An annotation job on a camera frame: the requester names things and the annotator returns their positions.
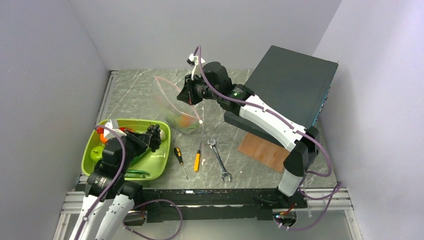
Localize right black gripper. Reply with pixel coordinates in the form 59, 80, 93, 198
177, 72, 221, 106

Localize black grape bunch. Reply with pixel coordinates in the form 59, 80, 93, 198
146, 124, 162, 153

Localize clear zip top bag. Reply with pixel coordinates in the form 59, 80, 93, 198
151, 76, 203, 134

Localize green orange mango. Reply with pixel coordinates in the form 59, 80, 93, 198
165, 112, 200, 131

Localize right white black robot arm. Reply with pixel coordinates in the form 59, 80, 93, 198
176, 56, 324, 208

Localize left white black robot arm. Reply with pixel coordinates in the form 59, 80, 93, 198
70, 126, 161, 240

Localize green bok choy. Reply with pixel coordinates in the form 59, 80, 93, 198
132, 129, 166, 164

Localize red bell pepper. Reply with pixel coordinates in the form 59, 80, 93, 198
119, 127, 135, 133

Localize green plastic tray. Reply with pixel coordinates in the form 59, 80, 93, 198
81, 118, 171, 181

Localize black yellow screwdriver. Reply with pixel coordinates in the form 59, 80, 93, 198
173, 147, 189, 180

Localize dark green cucumber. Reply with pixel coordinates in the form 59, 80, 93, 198
124, 169, 150, 179

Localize orange fruit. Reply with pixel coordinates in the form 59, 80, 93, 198
99, 133, 108, 144

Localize green apple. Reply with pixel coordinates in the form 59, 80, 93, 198
89, 145, 104, 163

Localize orange utility knife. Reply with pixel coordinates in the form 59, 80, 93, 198
193, 142, 202, 172

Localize silver open-end wrench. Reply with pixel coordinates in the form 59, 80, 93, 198
207, 138, 233, 183

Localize brown wooden board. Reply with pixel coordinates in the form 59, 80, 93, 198
238, 133, 289, 173

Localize large dark grey box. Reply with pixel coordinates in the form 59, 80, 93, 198
244, 45, 339, 129

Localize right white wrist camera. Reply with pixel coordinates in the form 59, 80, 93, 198
187, 53, 206, 81

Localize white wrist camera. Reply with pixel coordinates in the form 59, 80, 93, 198
187, 53, 206, 81
95, 119, 127, 140

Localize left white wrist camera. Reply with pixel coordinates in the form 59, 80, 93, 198
95, 119, 127, 140

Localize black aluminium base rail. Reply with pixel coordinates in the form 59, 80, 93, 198
52, 181, 364, 240

